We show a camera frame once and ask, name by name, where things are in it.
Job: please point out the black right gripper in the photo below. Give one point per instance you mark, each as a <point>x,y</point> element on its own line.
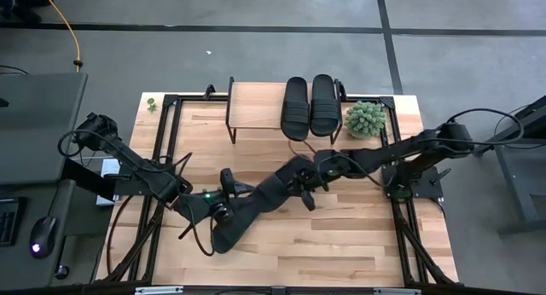
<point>328,173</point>

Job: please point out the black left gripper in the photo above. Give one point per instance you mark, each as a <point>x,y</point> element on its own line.
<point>205,205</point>

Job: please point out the black rubber slide sandal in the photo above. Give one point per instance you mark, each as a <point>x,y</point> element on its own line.
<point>277,188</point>
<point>239,227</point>
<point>325,111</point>
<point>295,116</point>

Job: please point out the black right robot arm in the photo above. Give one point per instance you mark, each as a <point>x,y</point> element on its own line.
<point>396,152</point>

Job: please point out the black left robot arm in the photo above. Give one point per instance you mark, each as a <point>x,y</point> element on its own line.
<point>132,160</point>

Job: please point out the green artificial plant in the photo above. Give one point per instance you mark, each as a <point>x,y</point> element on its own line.
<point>364,120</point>

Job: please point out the white power box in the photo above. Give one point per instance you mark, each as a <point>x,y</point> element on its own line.
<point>110,167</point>

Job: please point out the small green plant sprig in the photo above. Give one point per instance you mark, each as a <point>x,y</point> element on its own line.
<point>152,104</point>

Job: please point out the dark grey desk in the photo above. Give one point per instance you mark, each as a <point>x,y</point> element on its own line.
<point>81,218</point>

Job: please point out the black computer mouse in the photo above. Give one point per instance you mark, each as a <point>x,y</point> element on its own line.
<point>42,235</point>

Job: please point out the grey desk panel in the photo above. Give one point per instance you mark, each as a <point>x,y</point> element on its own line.
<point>38,124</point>

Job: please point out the black desk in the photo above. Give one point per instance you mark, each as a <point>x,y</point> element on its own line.
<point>520,184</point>

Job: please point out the black keyboard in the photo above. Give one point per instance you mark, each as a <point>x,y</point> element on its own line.
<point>8,222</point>

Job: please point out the black chair base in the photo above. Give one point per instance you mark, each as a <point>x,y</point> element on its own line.
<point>17,5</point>

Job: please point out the wooden shelf with black frame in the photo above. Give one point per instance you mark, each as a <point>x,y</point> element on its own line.
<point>256,107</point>

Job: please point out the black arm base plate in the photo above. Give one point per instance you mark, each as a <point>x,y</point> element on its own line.
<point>128,188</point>
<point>426,186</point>

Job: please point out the black metal rig frame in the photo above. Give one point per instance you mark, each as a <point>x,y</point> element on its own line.
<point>196,98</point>

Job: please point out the silver metal bracket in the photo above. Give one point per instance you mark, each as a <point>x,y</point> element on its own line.
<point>158,290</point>
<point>396,291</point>

